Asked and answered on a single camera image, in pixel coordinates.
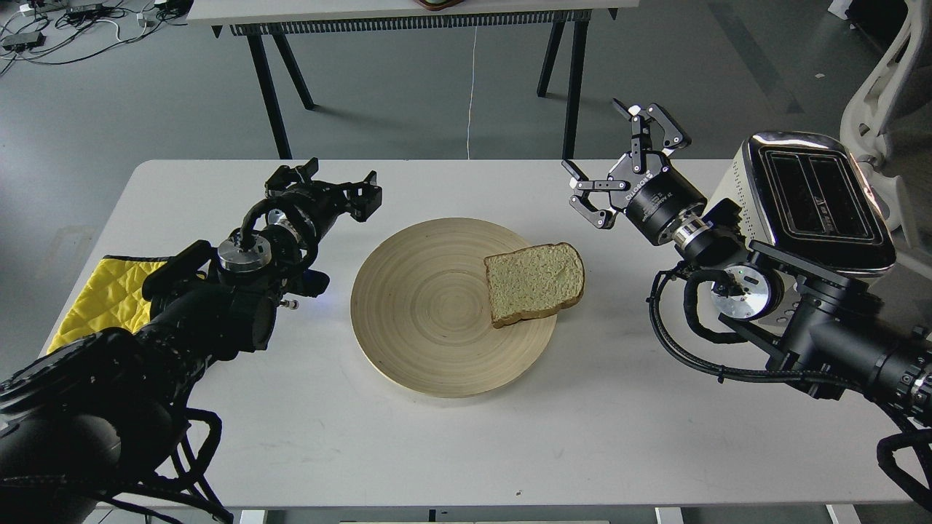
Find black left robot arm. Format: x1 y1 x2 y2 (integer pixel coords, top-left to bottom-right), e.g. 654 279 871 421
1 159 382 523

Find round wooden plate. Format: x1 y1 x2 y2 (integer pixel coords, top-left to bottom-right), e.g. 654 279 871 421
350 218 557 398

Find white background table black legs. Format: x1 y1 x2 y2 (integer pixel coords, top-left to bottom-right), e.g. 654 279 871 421
186 1 639 159

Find slice of bread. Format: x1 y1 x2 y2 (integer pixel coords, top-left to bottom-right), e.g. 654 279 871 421
483 242 585 329

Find yellow quilted cloth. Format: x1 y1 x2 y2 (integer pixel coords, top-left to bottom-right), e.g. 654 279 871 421
44 255 170 355

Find white hanging cable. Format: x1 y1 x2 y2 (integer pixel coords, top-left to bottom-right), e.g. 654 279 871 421
466 25 479 160

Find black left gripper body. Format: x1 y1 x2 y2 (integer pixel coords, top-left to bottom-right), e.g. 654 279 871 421
269 183 350 238

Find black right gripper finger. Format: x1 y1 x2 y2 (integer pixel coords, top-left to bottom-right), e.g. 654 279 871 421
612 98 692 172
561 159 628 230

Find white chrome toaster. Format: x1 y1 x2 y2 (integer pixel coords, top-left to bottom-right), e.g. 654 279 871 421
708 130 896 283

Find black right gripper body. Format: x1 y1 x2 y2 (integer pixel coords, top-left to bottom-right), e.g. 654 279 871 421
609 151 708 246

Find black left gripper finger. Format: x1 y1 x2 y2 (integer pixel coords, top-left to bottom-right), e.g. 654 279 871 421
265 158 319 198
329 170 382 223

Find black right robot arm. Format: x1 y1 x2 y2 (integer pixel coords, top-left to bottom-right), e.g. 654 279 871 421
562 100 930 509

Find cables and power strips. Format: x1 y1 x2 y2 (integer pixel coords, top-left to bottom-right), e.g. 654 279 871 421
0 0 194 77

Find white office chair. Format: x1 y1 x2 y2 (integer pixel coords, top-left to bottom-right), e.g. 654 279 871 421
840 1 930 278

